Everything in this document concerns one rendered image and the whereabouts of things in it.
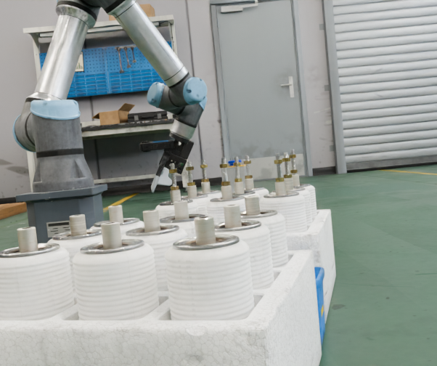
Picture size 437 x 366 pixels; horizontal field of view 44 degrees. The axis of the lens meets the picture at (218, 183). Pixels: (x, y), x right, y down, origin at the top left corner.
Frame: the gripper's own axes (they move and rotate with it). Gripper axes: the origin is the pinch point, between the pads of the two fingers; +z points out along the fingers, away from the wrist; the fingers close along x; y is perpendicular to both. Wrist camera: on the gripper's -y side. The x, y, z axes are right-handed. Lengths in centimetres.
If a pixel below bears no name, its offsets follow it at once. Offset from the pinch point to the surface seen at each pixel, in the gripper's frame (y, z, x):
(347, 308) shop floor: 48, -6, -72
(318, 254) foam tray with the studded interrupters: 35, -16, -79
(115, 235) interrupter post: -1, -16, -117
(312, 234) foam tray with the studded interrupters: 33, -19, -78
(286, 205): 27, -22, -73
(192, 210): 10, -12, -64
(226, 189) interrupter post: 15, -19, -65
